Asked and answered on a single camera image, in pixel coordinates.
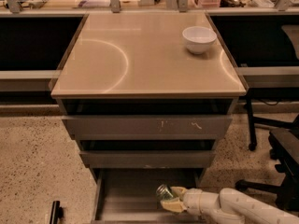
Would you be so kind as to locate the green soda can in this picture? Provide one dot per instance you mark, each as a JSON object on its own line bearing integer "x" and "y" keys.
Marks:
{"x": 164, "y": 193}

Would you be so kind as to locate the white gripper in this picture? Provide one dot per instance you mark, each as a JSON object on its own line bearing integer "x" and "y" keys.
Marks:
{"x": 192, "y": 200}

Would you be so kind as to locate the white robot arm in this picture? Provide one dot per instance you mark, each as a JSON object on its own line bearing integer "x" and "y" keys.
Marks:
{"x": 229, "y": 206}

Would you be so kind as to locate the black object on floor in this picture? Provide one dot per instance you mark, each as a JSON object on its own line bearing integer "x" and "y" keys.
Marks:
{"x": 57, "y": 213}

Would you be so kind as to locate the white bowl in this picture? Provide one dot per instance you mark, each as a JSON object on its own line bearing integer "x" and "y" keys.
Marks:
{"x": 197, "y": 39}

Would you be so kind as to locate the grey drawer cabinet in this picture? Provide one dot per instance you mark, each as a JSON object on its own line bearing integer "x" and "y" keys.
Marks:
{"x": 136, "y": 64}

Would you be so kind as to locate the black desk leg with caster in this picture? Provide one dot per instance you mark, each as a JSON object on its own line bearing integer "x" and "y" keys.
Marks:
{"x": 252, "y": 134}

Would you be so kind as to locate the top grey drawer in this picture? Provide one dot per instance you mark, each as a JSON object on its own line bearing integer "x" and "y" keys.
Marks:
{"x": 174, "y": 127}

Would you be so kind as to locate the open bottom grey drawer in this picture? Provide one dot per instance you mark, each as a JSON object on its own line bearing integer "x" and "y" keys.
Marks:
{"x": 128, "y": 196}

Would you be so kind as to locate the middle grey drawer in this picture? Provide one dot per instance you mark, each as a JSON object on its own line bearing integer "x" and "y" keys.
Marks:
{"x": 148, "y": 159}

